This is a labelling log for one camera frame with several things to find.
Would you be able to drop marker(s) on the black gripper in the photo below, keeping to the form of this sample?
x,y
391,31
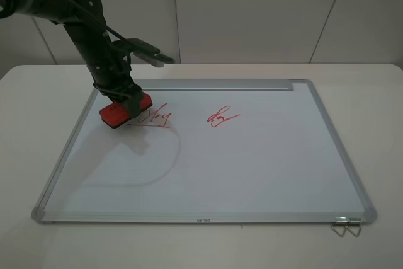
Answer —
x,y
111,76

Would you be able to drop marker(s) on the red whiteboard eraser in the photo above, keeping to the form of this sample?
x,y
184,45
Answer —
x,y
115,115

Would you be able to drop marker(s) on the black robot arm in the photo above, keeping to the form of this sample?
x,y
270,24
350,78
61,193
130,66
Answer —
x,y
83,21

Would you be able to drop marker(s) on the white framed whiteboard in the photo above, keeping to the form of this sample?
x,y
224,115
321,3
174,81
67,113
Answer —
x,y
207,157

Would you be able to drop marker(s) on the grey marker tray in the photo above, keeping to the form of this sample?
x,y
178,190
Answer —
x,y
215,85

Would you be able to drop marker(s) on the right metal hanging clip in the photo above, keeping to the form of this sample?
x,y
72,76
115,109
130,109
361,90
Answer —
x,y
354,227

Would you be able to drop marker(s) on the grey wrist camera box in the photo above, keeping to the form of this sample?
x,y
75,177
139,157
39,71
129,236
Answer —
x,y
148,53

